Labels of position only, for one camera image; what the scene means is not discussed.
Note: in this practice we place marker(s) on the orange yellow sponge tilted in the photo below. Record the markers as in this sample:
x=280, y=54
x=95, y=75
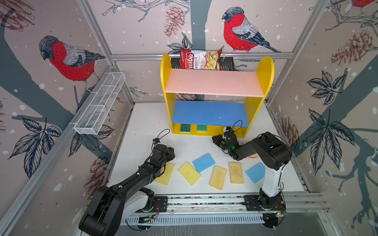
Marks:
x=218, y=177

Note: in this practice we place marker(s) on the light green sponge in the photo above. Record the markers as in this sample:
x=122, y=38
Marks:
x=202, y=128

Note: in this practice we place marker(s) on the blue sponge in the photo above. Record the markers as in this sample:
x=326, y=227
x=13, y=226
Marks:
x=256, y=173
x=203, y=163

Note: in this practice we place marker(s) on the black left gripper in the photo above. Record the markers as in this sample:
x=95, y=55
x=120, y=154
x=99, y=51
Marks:
x=170, y=153

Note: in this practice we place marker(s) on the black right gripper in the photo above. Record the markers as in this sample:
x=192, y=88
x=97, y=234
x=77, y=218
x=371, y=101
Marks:
x=218, y=138

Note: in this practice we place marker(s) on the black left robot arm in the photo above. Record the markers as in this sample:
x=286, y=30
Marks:
x=111, y=205

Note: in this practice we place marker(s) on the yellow shelf unit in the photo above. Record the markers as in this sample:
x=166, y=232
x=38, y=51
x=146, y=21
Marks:
x=253, y=86

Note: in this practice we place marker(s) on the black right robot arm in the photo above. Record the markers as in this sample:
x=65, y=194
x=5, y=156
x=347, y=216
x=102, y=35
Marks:
x=274, y=153

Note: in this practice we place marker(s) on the aluminium rail frame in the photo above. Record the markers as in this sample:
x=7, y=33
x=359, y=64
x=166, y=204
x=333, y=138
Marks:
x=234, y=203

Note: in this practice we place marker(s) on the red cassava chips bag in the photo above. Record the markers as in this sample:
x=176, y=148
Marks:
x=200, y=59

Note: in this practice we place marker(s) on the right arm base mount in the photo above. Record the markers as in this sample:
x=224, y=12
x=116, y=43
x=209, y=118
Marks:
x=263, y=203

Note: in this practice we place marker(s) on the dark green sponge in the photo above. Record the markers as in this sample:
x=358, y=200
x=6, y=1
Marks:
x=185, y=128

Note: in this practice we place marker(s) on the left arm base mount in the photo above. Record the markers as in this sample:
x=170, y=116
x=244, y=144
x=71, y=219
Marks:
x=153, y=205

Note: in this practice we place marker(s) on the black wire basket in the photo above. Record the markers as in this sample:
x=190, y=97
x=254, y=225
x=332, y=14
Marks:
x=226, y=64

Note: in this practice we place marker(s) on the tan sponge upright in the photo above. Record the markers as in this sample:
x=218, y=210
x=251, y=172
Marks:
x=236, y=174

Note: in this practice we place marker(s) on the round smiley face sponge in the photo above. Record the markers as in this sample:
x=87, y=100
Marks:
x=253, y=156

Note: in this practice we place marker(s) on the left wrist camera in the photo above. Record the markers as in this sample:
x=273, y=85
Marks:
x=155, y=140

